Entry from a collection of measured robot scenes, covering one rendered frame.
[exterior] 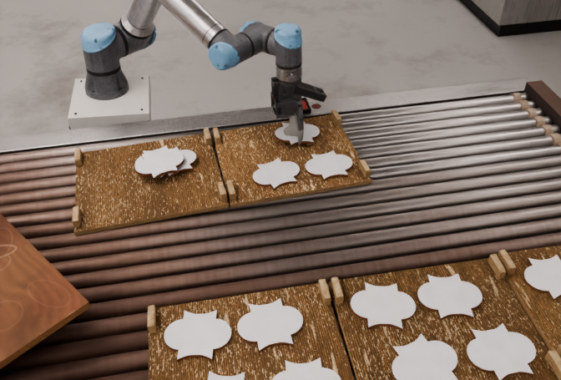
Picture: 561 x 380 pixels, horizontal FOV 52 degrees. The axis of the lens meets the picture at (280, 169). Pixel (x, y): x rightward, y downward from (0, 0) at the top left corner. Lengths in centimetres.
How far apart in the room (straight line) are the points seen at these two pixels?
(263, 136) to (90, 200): 55
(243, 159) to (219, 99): 208
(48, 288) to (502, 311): 99
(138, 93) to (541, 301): 145
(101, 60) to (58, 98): 204
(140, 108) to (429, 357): 128
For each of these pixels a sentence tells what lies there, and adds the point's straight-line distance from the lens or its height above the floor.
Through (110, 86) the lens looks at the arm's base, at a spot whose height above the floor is 97.
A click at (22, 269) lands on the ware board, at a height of 104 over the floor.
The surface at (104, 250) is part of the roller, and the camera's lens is 157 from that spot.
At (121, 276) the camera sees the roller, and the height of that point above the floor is 91.
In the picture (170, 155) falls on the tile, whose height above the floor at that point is 98.
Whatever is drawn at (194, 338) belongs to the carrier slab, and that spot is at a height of 95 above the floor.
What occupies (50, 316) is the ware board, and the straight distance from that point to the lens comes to 130.
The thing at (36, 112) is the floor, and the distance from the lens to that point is 401.
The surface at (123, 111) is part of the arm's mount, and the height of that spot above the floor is 92.
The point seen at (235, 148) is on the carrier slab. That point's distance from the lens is 179.
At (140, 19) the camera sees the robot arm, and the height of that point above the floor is 118.
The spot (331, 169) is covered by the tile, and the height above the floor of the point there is 95.
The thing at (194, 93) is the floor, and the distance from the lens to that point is 390.
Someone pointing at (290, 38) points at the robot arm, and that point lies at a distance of 160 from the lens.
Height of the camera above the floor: 200
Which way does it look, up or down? 39 degrees down
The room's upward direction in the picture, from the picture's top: 1 degrees counter-clockwise
